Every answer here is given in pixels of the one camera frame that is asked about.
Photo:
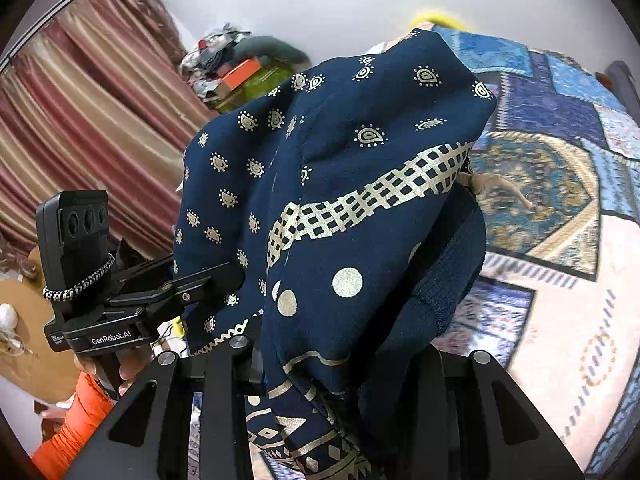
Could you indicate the orange jacket sleeve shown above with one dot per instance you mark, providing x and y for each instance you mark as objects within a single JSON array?
[{"x": 89, "y": 407}]

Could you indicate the green cloth covered stand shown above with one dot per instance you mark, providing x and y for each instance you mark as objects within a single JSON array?
[{"x": 268, "y": 78}]

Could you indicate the orange shoe box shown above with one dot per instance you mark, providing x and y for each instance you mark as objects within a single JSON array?
[{"x": 241, "y": 73}]

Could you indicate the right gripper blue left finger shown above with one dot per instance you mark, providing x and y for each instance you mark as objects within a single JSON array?
[{"x": 146, "y": 435}]

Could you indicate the person's left hand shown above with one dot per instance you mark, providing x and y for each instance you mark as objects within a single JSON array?
[{"x": 130, "y": 363}]

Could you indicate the pile of clothes on stand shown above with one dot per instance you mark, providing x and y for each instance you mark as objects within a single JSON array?
[{"x": 222, "y": 49}]

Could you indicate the navy patterned hooded garment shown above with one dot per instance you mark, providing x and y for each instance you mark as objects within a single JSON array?
[{"x": 344, "y": 195}]

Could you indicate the yellow pillow at headboard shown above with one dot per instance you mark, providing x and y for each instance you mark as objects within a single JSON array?
[{"x": 430, "y": 18}]

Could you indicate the red striped curtain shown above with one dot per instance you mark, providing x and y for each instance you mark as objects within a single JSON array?
[{"x": 96, "y": 100}]

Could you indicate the wooden bedside table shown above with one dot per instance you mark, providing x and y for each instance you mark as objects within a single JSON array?
[{"x": 47, "y": 375}]

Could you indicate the blue patchwork bedspread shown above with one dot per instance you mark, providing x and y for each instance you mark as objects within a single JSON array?
[{"x": 555, "y": 172}]

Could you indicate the grey backpack on floor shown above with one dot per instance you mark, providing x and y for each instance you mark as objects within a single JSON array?
[{"x": 623, "y": 86}]

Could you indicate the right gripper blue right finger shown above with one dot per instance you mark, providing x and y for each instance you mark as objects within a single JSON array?
[{"x": 474, "y": 422}]

